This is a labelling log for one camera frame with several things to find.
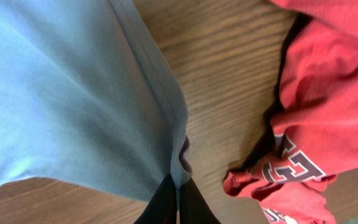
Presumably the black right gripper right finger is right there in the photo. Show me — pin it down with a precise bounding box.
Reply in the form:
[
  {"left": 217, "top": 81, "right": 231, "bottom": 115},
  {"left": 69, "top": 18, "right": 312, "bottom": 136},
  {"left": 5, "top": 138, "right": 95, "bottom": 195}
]
[{"left": 180, "top": 179, "right": 221, "bottom": 224}]

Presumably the red t-shirt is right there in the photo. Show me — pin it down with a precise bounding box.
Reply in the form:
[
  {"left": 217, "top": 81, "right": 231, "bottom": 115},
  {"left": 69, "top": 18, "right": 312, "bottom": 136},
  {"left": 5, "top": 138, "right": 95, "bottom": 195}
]
[{"left": 223, "top": 0, "right": 358, "bottom": 223}]

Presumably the light blue t-shirt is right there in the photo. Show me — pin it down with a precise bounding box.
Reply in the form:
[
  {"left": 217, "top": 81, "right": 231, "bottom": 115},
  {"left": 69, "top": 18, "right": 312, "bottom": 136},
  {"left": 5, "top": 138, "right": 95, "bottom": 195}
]
[{"left": 0, "top": 0, "right": 191, "bottom": 201}]

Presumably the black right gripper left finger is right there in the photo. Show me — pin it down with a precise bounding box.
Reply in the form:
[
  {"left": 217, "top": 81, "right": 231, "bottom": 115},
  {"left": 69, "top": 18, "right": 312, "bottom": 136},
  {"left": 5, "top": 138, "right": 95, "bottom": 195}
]
[{"left": 134, "top": 174, "right": 177, "bottom": 224}]

